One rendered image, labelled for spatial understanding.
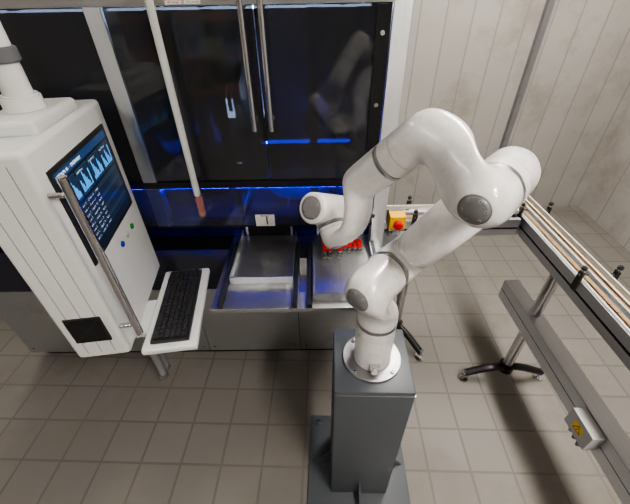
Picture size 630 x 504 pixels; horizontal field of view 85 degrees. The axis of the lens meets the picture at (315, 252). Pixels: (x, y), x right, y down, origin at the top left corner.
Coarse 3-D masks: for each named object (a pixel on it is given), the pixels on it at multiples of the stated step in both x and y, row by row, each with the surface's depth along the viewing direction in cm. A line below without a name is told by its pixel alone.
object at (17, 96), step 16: (0, 32) 84; (0, 48) 84; (16, 48) 88; (0, 64) 86; (16, 64) 88; (0, 80) 88; (16, 80) 89; (0, 96) 90; (16, 96) 90; (32, 96) 92; (16, 112) 91
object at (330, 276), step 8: (320, 248) 159; (368, 248) 159; (320, 256) 154; (336, 256) 154; (344, 256) 154; (352, 256) 154; (360, 256) 154; (368, 256) 154; (320, 264) 150; (328, 264) 150; (336, 264) 150; (344, 264) 150; (352, 264) 150; (360, 264) 150; (320, 272) 146; (328, 272) 146; (336, 272) 146; (344, 272) 146; (352, 272) 146; (320, 280) 142; (328, 280) 142; (336, 280) 142; (344, 280) 142; (320, 288) 138; (328, 288) 138; (336, 288) 138; (344, 288) 138; (320, 296) 132; (328, 296) 132; (336, 296) 132; (344, 296) 132
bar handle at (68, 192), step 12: (60, 180) 84; (60, 192) 87; (72, 192) 87; (72, 204) 88; (84, 216) 92; (84, 228) 93; (96, 240) 97; (96, 252) 98; (108, 264) 102; (108, 276) 104; (120, 288) 108; (120, 300) 110; (132, 312) 115; (120, 324) 118; (132, 324) 117
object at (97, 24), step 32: (0, 0) 105; (32, 0) 105; (64, 0) 105; (96, 0) 105; (128, 0) 105; (160, 0) 105; (224, 0) 105; (288, 0) 105; (320, 0) 105; (352, 0) 105; (384, 0) 105; (96, 32) 110; (128, 96) 122; (128, 128) 128; (288, 224) 155
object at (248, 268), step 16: (240, 240) 160; (256, 240) 165; (272, 240) 165; (288, 240) 164; (240, 256) 155; (256, 256) 155; (272, 256) 155; (288, 256) 155; (240, 272) 147; (256, 272) 146; (272, 272) 146; (288, 272) 146
